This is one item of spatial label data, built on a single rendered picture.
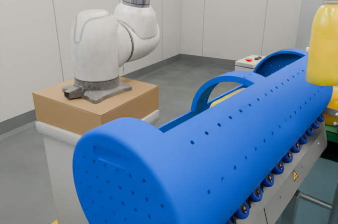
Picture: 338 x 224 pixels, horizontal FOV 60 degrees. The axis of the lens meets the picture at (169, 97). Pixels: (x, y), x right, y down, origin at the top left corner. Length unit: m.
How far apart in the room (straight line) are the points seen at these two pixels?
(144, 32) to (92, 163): 0.65
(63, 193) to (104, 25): 0.64
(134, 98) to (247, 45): 4.69
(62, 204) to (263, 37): 4.74
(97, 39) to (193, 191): 0.63
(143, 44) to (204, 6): 4.75
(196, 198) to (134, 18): 0.76
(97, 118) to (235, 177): 0.49
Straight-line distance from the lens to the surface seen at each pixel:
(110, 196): 0.54
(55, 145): 1.12
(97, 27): 0.96
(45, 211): 2.33
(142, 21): 1.09
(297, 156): 1.07
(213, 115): 0.56
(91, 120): 0.93
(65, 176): 1.16
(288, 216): 1.47
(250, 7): 5.51
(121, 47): 1.01
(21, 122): 3.58
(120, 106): 0.95
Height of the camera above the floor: 1.45
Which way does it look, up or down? 21 degrees down
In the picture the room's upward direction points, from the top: straight up
